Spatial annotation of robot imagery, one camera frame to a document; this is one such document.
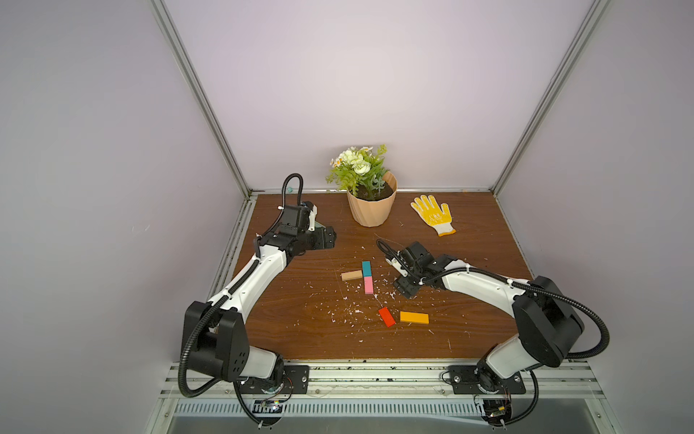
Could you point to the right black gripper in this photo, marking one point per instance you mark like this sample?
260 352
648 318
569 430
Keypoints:
407 269

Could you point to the yellow block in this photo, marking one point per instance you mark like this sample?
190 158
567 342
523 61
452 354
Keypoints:
414 318

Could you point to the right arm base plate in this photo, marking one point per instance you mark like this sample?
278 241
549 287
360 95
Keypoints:
469 379

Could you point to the red block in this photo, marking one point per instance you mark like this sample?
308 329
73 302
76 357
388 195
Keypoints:
386 317

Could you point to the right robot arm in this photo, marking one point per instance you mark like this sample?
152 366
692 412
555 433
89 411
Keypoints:
547 327

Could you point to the pink block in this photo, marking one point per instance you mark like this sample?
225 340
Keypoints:
368 285

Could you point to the artificial green white plant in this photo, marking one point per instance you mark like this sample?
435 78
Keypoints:
360 172

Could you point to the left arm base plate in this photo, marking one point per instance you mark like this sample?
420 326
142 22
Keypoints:
287 380

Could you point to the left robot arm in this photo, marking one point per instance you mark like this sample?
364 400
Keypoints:
215 343

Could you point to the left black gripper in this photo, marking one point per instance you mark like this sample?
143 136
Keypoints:
319 241

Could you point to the natural wooden block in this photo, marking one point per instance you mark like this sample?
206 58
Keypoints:
351 275

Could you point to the yellow work glove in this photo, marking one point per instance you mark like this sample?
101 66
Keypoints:
435 215

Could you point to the teal block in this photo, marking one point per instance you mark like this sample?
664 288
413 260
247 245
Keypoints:
366 269

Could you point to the aluminium front rail frame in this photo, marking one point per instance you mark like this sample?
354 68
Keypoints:
423 379

